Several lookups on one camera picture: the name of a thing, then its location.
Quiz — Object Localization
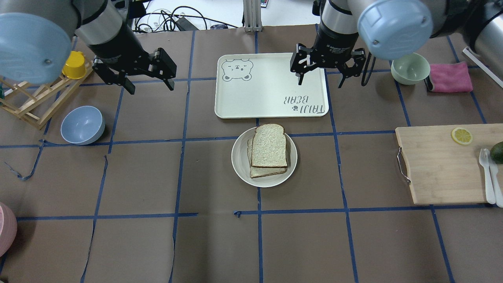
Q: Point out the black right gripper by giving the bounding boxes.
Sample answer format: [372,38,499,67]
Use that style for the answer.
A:
[290,26,366,88]

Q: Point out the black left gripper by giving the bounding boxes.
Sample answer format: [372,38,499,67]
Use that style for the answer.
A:
[87,24,177,95]

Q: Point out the bread slice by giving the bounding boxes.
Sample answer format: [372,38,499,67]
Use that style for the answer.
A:
[251,123,287,168]
[247,139,287,178]

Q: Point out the white round plate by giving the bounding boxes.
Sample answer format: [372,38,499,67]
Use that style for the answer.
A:
[231,127,298,188]

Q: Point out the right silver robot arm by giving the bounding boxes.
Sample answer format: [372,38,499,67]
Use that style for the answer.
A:
[290,0,503,84]

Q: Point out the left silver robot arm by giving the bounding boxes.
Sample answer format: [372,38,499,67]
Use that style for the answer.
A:
[0,0,177,94]

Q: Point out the black power adapter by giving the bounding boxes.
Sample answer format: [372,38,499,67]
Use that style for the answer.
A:
[174,17,199,31]

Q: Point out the yellow mug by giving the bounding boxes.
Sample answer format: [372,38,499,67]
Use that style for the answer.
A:
[62,51,86,79]

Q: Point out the cream bear serving tray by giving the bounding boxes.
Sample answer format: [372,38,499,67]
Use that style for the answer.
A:
[214,53,329,119]

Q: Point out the blue bowl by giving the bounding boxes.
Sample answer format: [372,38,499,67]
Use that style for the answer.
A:
[61,105,105,145]

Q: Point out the green bowl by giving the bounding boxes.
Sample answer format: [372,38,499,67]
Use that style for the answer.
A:
[391,53,431,85]

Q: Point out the wooden mug rack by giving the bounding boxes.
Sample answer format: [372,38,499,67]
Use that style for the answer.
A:
[1,61,93,130]

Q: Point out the pink cloth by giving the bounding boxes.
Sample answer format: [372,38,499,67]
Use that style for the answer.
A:
[424,62,473,93]

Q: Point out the lemon slice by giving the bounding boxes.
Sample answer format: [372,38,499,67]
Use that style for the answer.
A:
[451,127,473,145]

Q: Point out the wooden cutting board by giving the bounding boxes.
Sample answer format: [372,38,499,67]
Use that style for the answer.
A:
[395,123,503,205]

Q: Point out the white plastic fork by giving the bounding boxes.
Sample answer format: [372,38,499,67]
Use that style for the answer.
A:
[479,148,496,204]

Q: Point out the avocado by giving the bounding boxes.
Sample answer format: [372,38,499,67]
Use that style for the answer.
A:
[489,141,503,164]

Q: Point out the white plastic knife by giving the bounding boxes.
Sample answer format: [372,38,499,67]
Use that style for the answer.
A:
[485,149,503,208]

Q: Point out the pink bowl with ice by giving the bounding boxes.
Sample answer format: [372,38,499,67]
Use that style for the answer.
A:
[0,202,17,256]

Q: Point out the aluminium frame post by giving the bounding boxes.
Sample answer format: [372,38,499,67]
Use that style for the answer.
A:
[242,0,263,33]

